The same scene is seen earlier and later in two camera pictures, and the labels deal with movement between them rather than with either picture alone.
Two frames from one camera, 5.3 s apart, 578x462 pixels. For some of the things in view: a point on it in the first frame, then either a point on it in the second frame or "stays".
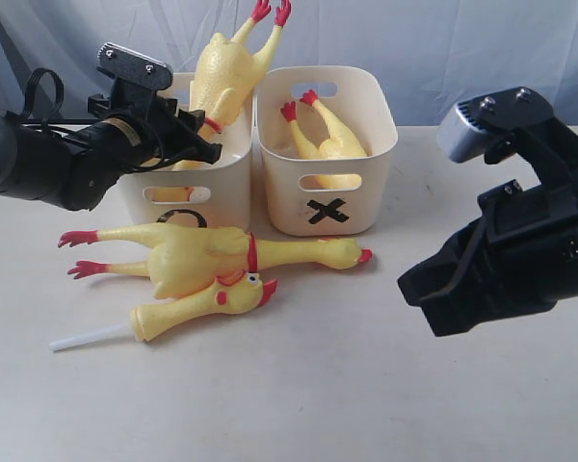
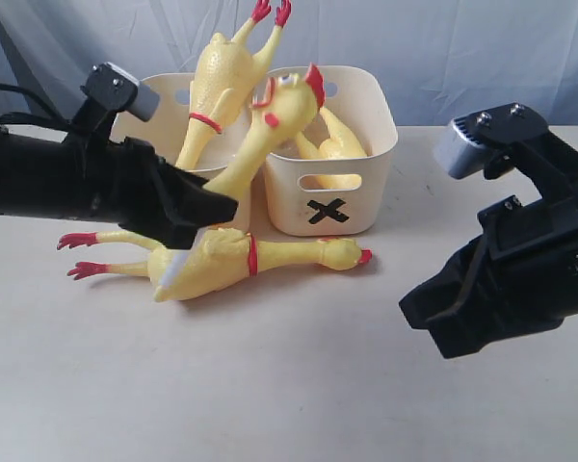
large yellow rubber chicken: x=223 y=79 stays
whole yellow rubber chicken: x=186 y=261 stays
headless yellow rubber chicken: x=338 y=144 stays
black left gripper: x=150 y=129 to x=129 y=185
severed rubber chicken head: x=234 y=295 to x=284 y=108
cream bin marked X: x=308 y=197 stays
